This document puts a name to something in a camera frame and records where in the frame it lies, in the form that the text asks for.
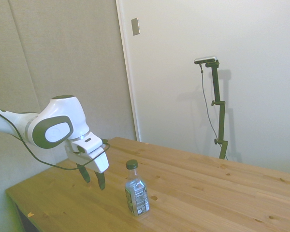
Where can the grey wall switch plate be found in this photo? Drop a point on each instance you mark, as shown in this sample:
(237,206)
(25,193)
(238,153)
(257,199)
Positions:
(135,26)

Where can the grey exterior camera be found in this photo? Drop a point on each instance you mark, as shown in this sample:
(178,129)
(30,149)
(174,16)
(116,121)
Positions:
(205,59)

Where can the white door frame trim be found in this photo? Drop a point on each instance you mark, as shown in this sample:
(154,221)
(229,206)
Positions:
(128,72)

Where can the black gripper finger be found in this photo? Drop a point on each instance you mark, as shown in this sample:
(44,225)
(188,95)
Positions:
(85,174)
(101,181)

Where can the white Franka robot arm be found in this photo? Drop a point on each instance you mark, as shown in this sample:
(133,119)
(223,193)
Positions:
(62,113)

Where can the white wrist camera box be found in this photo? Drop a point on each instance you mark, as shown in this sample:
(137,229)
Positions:
(87,143)

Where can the dark green camera stand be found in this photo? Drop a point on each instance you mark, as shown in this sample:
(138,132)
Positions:
(220,108)

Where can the clear plastic bottle green cap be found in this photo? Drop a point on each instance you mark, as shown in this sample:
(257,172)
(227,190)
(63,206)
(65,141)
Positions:
(136,195)

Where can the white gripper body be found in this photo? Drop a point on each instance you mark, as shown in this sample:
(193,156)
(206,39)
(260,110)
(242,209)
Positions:
(100,162)

